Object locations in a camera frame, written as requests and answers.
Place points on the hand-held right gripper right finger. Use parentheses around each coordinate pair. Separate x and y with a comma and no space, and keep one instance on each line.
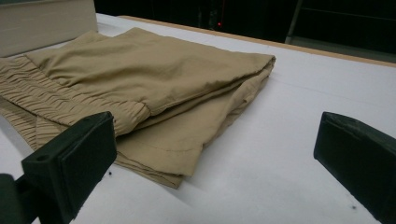
(361,158)

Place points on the white metal frame desk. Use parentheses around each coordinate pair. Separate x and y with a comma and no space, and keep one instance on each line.
(327,46)

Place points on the white table cover sheet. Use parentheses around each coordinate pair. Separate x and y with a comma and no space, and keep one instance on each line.
(280,130)

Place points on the beige storage bin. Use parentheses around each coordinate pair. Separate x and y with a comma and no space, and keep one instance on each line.
(43,25)

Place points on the khaki pants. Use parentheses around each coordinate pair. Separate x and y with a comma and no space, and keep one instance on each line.
(149,71)

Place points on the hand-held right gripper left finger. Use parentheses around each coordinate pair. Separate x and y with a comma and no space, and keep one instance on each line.
(77,161)

